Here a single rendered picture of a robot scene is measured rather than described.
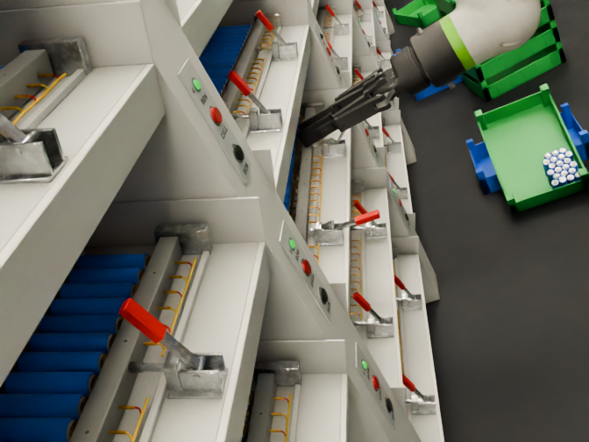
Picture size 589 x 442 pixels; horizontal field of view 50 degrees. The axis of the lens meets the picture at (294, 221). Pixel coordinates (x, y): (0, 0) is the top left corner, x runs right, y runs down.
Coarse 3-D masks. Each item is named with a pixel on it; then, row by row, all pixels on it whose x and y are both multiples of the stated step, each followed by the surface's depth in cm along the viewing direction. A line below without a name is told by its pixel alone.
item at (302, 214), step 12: (312, 108) 125; (312, 156) 111; (300, 168) 105; (312, 168) 107; (300, 180) 102; (312, 180) 104; (300, 192) 98; (300, 204) 95; (300, 216) 93; (300, 228) 90
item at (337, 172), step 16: (304, 96) 127; (320, 96) 126; (304, 112) 127; (336, 160) 111; (320, 176) 107; (336, 176) 106; (336, 192) 102; (336, 208) 98; (320, 256) 88; (336, 256) 88; (336, 272) 85; (336, 288) 76
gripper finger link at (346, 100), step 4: (380, 72) 106; (376, 76) 106; (380, 76) 105; (384, 76) 105; (368, 80) 107; (372, 80) 106; (376, 80) 106; (364, 84) 107; (368, 84) 107; (360, 88) 108; (364, 88) 107; (352, 92) 109; (356, 92) 108; (360, 92) 108; (344, 96) 110; (348, 96) 109; (352, 96) 109; (356, 96) 109; (340, 100) 110; (344, 100) 109; (348, 100) 109; (352, 100) 109; (332, 104) 111; (336, 104) 110; (344, 104) 110
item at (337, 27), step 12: (324, 0) 184; (336, 0) 184; (348, 0) 184; (324, 12) 181; (336, 12) 186; (348, 12) 185; (324, 24) 177; (336, 24) 170; (348, 24) 170; (324, 36) 167; (336, 36) 169; (348, 36) 168; (336, 48) 161; (348, 48) 160; (336, 60) 147; (348, 60) 153; (348, 72) 133; (348, 84) 135
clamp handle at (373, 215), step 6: (378, 210) 88; (360, 216) 89; (366, 216) 88; (372, 216) 88; (378, 216) 88; (348, 222) 89; (354, 222) 89; (360, 222) 88; (366, 222) 88; (330, 228) 90; (336, 228) 90; (342, 228) 89
